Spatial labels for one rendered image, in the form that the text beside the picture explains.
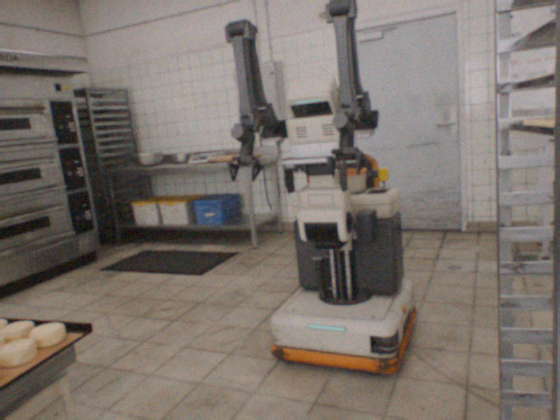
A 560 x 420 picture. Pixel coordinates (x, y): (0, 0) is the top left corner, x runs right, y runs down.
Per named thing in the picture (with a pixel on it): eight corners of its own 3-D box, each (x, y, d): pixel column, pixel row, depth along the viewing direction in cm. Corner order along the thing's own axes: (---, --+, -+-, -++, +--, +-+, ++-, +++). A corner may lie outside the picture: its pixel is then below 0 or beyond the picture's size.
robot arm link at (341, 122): (361, 109, 175) (340, 111, 179) (353, 95, 165) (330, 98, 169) (360, 138, 173) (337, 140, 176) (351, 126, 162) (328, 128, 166)
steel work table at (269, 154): (113, 246, 533) (99, 162, 516) (154, 231, 597) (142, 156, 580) (258, 250, 454) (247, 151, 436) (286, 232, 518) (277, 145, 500)
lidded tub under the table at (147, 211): (131, 224, 533) (128, 202, 528) (158, 215, 574) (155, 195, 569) (157, 224, 515) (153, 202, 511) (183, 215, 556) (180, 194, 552)
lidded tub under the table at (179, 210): (159, 224, 515) (155, 202, 510) (183, 215, 557) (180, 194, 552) (187, 224, 499) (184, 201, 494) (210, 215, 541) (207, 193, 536)
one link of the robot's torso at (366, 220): (324, 246, 237) (320, 199, 232) (379, 247, 225) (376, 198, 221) (306, 262, 213) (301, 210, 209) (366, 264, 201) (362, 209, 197)
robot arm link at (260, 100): (259, 17, 191) (238, 22, 195) (245, 18, 180) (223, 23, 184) (277, 123, 206) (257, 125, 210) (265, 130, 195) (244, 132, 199)
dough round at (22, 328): (-7, 347, 71) (-10, 335, 70) (12, 332, 76) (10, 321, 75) (25, 344, 70) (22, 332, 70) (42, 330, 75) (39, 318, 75)
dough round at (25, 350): (-9, 370, 63) (-12, 357, 63) (7, 353, 68) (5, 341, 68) (30, 364, 64) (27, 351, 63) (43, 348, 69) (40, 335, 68)
